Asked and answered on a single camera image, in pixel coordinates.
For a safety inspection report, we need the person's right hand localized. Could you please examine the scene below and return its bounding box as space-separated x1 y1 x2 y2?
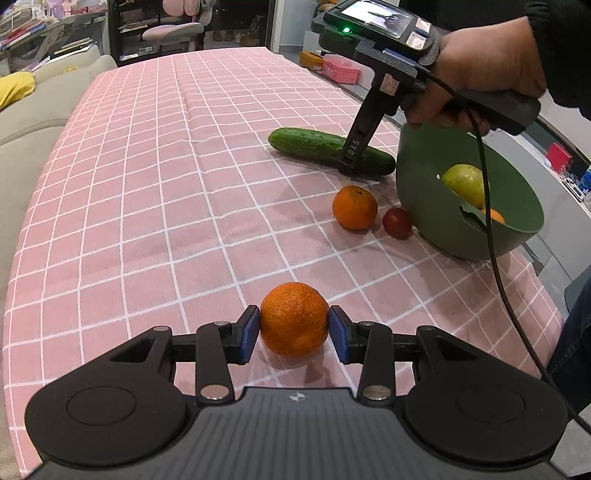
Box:
405 16 548 137

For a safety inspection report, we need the green cucumber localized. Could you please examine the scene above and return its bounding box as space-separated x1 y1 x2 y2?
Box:
268 127 397 177

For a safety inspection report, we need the pink checked tablecloth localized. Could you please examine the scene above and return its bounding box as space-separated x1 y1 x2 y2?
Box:
0 46 566 467

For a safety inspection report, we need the black shelf unit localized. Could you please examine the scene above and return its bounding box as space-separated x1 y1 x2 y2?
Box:
108 0 154 61

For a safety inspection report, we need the green plastic colander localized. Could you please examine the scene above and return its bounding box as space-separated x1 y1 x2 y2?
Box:
396 124 546 262

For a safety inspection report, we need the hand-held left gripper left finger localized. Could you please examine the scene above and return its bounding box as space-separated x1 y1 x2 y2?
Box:
111 305 262 401

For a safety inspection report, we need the beige sofa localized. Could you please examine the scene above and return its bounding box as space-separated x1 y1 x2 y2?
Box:
0 54 117 315

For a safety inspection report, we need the grey television cabinet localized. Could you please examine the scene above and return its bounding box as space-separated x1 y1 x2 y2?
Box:
522 115 591 217

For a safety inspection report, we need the yellow cushion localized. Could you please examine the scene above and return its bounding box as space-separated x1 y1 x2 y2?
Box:
0 71 37 110

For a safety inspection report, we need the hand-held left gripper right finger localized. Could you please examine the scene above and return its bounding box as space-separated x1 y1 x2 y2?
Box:
329 305 483 402

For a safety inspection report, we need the cluttered white desk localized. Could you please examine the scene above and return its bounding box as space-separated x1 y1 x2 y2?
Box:
0 0 108 70

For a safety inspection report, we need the red cherry tomato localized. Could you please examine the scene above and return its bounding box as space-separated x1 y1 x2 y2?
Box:
382 208 413 239

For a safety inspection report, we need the green pear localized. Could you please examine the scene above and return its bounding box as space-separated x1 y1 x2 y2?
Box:
440 164 491 210

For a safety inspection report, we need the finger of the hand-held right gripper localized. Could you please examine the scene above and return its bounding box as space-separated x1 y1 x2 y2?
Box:
336 157 368 177

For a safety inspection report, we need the person's right leg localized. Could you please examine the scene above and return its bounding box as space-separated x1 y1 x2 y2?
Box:
547 277 591 398

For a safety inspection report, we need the pink swivel chair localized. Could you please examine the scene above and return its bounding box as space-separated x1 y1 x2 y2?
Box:
141 0 218 51

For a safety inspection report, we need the black cable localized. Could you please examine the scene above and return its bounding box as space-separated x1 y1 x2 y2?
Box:
427 74 591 437

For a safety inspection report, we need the red box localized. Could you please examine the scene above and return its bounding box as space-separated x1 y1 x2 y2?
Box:
545 143 574 174

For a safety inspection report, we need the pink box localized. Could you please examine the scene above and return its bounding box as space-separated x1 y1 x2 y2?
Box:
322 54 361 85

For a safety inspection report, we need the person's right forearm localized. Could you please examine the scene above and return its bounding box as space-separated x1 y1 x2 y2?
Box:
524 0 591 121

